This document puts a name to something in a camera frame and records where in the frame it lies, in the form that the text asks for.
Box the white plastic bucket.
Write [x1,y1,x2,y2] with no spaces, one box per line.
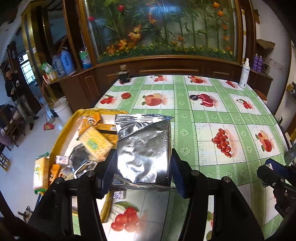
[53,97,74,124]

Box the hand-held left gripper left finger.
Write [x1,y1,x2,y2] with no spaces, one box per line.
[28,149,118,241]

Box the large silver foil packet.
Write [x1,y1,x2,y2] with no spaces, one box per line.
[111,113,177,192]

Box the orange packet with cup print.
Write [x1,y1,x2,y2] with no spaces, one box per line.
[48,164,62,186]

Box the green white bag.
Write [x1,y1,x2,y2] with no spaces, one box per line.
[40,62,53,74]

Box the fruit printed green tablecloth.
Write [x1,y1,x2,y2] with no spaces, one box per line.
[94,75,292,241]

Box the orange cartoon face snack packet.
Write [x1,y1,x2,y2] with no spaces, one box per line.
[77,112,101,135]

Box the white plum candy packet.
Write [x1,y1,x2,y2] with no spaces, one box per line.
[60,167,74,180]

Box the wooden chair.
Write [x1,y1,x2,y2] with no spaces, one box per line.
[0,104,26,151]

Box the yellow stool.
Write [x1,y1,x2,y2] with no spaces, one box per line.
[0,153,11,172]

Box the brown wall shelf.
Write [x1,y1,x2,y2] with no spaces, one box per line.
[255,39,275,50]

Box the red broom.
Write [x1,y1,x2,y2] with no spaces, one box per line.
[42,82,56,131]

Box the long yellow label cracker pack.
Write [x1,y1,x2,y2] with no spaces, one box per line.
[33,152,51,194]

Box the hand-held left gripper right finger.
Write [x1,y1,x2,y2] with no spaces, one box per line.
[170,148,265,241]

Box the grey rounded object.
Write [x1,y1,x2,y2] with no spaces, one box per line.
[284,147,296,165]

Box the silver clear packet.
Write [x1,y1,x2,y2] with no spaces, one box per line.
[69,143,97,179]

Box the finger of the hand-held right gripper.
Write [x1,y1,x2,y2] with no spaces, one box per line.
[257,165,284,188]
[265,158,296,183]

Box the glass flower display cabinet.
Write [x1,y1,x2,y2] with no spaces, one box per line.
[63,0,256,67]

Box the blue thermos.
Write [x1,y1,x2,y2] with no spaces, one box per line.
[60,50,75,76]

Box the white spray bottle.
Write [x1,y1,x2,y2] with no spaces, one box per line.
[239,58,250,89]

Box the dark glass jar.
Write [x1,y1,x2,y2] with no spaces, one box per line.
[117,64,131,84]

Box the grey thermos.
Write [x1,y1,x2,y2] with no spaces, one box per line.
[52,55,65,76]

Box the bagged plastic bottle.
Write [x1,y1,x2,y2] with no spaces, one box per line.
[79,47,92,69]

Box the yellow rimmed white tray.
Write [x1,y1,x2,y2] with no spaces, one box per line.
[35,108,130,224]

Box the orange packet with brown panel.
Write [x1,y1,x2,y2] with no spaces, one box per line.
[95,123,118,143]

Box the small shelf ornament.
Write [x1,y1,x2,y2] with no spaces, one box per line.
[285,82,296,96]

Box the small metal motor part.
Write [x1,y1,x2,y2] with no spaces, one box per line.
[18,206,33,223]

